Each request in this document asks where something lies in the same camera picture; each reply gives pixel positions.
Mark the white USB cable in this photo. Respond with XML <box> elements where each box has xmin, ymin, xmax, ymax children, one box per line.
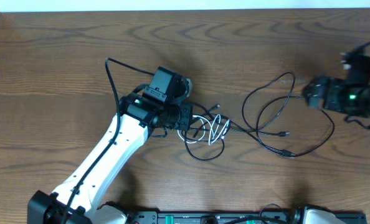
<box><xmin>177</xmin><ymin>113</ymin><xmax>231</xmax><ymax>146</ymax></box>

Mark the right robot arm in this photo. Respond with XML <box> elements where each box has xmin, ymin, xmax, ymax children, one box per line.
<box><xmin>301</xmin><ymin>41</ymin><xmax>370</xmax><ymax>130</ymax></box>

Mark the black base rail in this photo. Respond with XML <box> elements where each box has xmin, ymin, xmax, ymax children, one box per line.
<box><xmin>97</xmin><ymin>202</ymin><xmax>368</xmax><ymax>224</ymax></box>

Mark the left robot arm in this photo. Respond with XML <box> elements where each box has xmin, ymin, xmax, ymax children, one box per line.
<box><xmin>27</xmin><ymin>67</ymin><xmax>192</xmax><ymax>223</ymax></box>

